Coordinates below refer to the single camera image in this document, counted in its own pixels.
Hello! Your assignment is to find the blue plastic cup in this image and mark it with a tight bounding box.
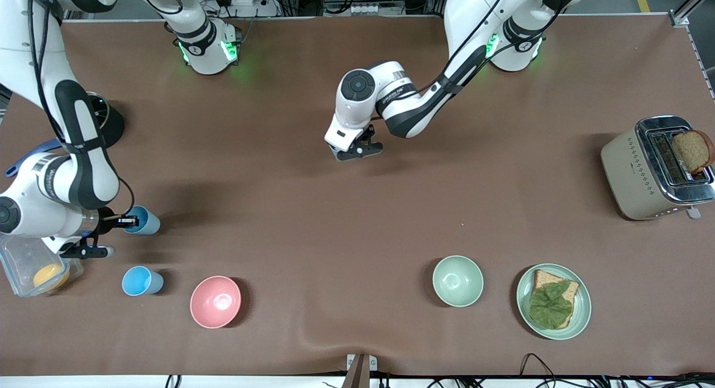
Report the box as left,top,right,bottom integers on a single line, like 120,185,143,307
121,265,165,297
123,205,161,236

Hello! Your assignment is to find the orange round food piece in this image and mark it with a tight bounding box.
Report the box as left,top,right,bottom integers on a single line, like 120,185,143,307
33,264,71,291

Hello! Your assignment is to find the clear plastic food container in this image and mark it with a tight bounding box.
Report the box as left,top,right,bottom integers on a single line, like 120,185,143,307
0,234,84,298

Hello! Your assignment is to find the glass pot lid blue knob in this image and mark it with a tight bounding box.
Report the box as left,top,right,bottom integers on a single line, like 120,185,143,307
88,92,109,126

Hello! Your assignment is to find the pink bowl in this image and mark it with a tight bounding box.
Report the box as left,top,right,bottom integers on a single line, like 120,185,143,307
189,275,242,329

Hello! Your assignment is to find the pale green bowl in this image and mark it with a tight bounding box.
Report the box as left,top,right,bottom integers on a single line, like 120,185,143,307
432,255,485,308

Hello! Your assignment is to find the brown bread slice with lettuce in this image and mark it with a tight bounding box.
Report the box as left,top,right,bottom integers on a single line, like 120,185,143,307
530,269,581,329

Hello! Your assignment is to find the green lettuce leaf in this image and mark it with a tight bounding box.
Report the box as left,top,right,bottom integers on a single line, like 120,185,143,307
528,280,575,330

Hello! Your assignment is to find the beige and chrome toaster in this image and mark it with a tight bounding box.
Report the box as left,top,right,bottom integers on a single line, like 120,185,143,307
600,116,715,222

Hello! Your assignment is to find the pale green plate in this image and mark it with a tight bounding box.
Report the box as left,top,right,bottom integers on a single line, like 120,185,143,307
516,263,592,341

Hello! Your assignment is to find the brown toast slice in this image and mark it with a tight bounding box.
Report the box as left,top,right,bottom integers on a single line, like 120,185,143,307
671,130,715,175

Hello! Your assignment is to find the black pot with blue handle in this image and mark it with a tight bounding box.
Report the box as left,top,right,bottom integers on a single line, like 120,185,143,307
5,92,125,178

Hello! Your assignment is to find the metal table edge bracket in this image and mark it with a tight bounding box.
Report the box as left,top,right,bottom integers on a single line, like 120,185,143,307
342,353,378,388

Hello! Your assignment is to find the black looped floor cable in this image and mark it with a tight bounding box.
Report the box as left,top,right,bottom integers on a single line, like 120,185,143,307
519,352,556,379

